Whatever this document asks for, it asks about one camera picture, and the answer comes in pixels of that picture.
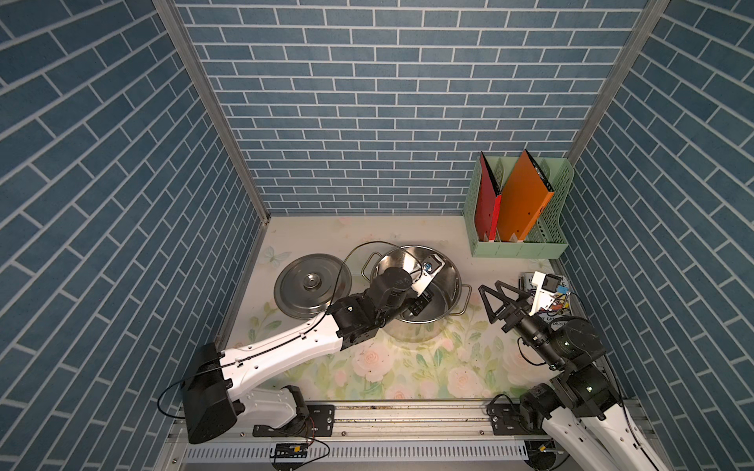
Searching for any stainless steel pot lid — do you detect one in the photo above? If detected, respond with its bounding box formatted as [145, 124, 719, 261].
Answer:
[274, 253, 353, 320]

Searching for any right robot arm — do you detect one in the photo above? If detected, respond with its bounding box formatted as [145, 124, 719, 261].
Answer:
[478, 272, 667, 470]

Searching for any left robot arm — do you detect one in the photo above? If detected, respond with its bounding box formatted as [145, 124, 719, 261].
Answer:
[179, 266, 439, 445]

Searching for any treehouse paperback book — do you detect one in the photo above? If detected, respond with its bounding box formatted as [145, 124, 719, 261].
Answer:
[518, 272, 571, 315]

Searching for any green plastic file rack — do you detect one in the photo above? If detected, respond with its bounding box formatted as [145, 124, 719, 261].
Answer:
[463, 157, 575, 259]

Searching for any orange folder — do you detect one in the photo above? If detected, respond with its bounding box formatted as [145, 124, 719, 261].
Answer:
[497, 150, 555, 243]

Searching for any red folder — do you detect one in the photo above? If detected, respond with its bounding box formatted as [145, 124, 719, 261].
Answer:
[474, 153, 501, 241]

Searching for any small black circuit board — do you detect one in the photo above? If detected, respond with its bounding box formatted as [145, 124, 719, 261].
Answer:
[271, 444, 308, 461]

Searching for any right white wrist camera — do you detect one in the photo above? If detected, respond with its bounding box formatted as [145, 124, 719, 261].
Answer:
[529, 271, 563, 316]

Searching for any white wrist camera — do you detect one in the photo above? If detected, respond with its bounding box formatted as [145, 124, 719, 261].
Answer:
[529, 271, 563, 316]
[412, 252, 446, 296]

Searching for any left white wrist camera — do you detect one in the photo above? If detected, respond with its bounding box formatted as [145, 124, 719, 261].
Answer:
[412, 252, 446, 296]

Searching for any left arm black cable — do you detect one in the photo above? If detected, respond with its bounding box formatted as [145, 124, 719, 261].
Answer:
[156, 239, 408, 420]

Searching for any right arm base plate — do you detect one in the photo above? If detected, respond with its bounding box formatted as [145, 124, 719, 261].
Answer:
[486, 402, 545, 437]

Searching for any aluminium front rail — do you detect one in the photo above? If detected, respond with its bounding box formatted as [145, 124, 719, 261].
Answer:
[152, 399, 673, 471]

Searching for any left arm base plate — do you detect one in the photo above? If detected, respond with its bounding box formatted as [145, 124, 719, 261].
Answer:
[253, 404, 336, 438]

